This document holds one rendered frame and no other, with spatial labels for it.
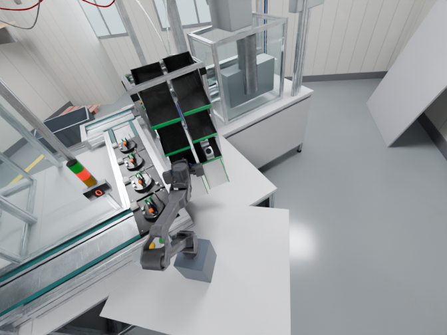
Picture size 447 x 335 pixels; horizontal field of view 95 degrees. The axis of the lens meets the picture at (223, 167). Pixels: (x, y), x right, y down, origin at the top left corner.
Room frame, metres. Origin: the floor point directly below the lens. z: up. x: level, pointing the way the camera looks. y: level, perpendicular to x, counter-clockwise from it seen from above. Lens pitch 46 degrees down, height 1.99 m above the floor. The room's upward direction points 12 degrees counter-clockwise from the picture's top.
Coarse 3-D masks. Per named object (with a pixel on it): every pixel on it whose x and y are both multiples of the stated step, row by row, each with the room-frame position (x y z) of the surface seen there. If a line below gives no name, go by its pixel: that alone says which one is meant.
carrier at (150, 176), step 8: (144, 168) 1.04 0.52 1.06; (152, 168) 1.12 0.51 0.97; (136, 176) 1.02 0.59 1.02; (144, 176) 1.03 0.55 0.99; (152, 176) 1.04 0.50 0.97; (128, 184) 1.01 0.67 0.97; (136, 184) 0.97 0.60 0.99; (144, 184) 0.95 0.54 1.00; (152, 184) 0.96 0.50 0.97; (160, 184) 0.94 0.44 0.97; (128, 192) 0.93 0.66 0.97; (136, 192) 0.92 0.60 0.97; (144, 192) 0.90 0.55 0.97; (152, 192) 0.89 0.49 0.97; (136, 200) 0.85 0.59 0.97
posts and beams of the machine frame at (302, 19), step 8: (256, 0) 2.38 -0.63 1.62; (304, 0) 1.84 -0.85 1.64; (256, 8) 2.38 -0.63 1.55; (304, 8) 1.84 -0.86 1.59; (304, 16) 1.85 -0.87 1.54; (304, 24) 1.85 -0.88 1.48; (304, 32) 1.85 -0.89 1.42; (296, 40) 1.88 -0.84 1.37; (296, 48) 1.87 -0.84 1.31; (296, 56) 1.87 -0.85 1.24; (296, 64) 1.85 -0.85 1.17; (296, 72) 1.84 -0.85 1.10; (296, 80) 1.84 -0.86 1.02; (296, 88) 1.85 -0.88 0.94
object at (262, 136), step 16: (288, 80) 2.20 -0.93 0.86; (288, 96) 1.87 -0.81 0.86; (304, 96) 1.83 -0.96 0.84; (256, 112) 1.71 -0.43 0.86; (272, 112) 1.68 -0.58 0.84; (288, 112) 1.76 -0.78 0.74; (304, 112) 1.85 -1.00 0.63; (224, 128) 1.56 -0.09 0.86; (240, 128) 1.54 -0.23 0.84; (256, 128) 1.61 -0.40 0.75; (272, 128) 1.68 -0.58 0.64; (288, 128) 1.77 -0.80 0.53; (304, 128) 1.87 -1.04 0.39; (240, 144) 1.53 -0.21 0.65; (256, 144) 1.61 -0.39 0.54; (272, 144) 1.69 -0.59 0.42; (288, 144) 1.78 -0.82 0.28; (256, 160) 1.60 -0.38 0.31; (272, 160) 1.70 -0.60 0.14
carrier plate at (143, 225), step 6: (156, 192) 0.88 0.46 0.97; (162, 192) 0.87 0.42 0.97; (162, 198) 0.82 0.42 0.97; (138, 204) 0.82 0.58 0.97; (138, 210) 0.77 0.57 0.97; (138, 216) 0.73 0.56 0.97; (138, 222) 0.68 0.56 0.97; (144, 222) 0.67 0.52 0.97; (150, 222) 0.67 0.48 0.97; (138, 228) 0.64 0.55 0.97; (144, 228) 0.63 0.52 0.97; (144, 234) 0.60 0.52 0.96
